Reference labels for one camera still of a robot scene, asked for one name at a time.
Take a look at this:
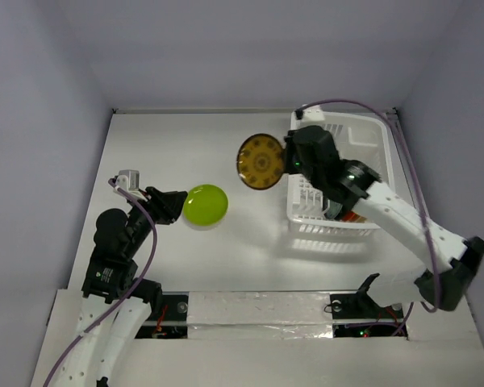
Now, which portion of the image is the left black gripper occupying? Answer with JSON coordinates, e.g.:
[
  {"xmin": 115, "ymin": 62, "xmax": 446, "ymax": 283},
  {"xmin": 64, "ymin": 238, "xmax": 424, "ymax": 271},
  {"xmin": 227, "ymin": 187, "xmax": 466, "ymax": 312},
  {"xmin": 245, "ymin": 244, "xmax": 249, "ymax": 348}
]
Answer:
[{"xmin": 124, "ymin": 185, "xmax": 187, "ymax": 255}]

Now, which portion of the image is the yellow patterned plate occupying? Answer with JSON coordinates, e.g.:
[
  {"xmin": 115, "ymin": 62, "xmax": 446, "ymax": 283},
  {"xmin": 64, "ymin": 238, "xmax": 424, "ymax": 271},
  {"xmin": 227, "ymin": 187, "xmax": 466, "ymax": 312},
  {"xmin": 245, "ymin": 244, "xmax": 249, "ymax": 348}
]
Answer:
[{"xmin": 236, "ymin": 133, "xmax": 285, "ymax": 190}]

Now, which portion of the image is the lime green plate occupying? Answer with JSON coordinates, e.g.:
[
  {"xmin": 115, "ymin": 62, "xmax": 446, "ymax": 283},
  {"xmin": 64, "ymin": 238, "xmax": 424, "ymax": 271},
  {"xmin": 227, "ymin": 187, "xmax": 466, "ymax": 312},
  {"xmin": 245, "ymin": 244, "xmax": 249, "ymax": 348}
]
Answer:
[{"xmin": 182, "ymin": 184, "xmax": 229, "ymax": 227}]

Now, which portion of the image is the orange red plate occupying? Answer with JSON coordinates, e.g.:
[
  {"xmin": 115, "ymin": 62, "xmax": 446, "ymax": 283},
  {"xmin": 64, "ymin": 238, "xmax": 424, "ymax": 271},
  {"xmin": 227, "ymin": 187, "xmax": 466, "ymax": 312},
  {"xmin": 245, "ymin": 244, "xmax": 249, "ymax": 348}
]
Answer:
[{"xmin": 341, "ymin": 211, "xmax": 360, "ymax": 223}]

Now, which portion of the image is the blue grey patterned plate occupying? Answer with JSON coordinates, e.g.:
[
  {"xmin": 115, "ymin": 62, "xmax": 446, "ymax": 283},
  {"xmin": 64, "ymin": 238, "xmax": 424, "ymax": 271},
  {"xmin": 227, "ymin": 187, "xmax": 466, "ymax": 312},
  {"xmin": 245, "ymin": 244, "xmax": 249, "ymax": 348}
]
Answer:
[{"xmin": 323, "ymin": 198, "xmax": 343, "ymax": 220}]

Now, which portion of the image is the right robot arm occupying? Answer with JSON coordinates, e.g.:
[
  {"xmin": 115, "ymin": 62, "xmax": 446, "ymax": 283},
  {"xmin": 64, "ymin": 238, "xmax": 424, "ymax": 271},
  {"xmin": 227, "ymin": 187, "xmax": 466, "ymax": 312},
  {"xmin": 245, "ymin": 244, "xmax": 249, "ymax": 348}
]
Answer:
[{"xmin": 284, "ymin": 125, "xmax": 484, "ymax": 316}]

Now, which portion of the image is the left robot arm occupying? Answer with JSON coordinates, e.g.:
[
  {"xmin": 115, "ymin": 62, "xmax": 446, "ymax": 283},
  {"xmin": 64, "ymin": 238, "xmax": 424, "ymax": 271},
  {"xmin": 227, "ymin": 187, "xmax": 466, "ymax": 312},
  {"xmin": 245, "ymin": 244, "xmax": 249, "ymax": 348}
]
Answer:
[{"xmin": 44, "ymin": 185, "xmax": 187, "ymax": 386}]

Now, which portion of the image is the white plastic dish rack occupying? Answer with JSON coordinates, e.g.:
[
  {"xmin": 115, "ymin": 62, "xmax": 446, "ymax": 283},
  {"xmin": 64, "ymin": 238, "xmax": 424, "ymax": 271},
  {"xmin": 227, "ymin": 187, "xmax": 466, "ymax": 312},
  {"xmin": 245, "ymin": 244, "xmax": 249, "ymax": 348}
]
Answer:
[{"xmin": 286, "ymin": 112, "xmax": 394, "ymax": 237}]

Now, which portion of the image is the white foam strip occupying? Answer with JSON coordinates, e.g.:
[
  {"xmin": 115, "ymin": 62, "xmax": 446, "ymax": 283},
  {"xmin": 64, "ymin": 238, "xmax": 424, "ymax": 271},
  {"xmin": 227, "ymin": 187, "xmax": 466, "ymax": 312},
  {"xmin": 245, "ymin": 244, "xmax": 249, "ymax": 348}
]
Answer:
[{"xmin": 186, "ymin": 291, "xmax": 333, "ymax": 340}]

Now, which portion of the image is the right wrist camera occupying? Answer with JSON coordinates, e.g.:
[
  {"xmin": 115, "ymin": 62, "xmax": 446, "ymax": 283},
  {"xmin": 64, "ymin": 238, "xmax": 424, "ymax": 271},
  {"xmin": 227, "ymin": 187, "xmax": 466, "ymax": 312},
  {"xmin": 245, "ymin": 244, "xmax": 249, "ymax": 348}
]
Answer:
[{"xmin": 294, "ymin": 105, "xmax": 324, "ymax": 123}]

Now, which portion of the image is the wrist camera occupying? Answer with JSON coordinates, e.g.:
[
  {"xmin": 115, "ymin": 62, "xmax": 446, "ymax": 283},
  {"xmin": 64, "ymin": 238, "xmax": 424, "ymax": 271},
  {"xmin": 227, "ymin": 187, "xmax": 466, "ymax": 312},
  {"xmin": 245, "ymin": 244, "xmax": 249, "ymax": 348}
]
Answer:
[
  {"xmin": 294, "ymin": 105, "xmax": 324, "ymax": 123},
  {"xmin": 110, "ymin": 169, "xmax": 143, "ymax": 198}
]

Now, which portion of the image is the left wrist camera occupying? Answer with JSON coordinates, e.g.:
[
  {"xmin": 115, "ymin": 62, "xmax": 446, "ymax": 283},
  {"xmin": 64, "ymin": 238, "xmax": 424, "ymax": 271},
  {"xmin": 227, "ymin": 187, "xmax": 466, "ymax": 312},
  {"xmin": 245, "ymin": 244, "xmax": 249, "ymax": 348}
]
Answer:
[{"xmin": 110, "ymin": 169, "xmax": 143, "ymax": 198}]

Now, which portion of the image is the aluminium rail on right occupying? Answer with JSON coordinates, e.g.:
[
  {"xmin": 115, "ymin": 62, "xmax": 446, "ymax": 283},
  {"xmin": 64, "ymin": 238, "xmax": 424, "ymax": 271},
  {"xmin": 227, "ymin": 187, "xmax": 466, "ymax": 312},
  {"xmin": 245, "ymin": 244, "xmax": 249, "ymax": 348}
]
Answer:
[{"xmin": 386, "ymin": 108, "xmax": 421, "ymax": 198}]

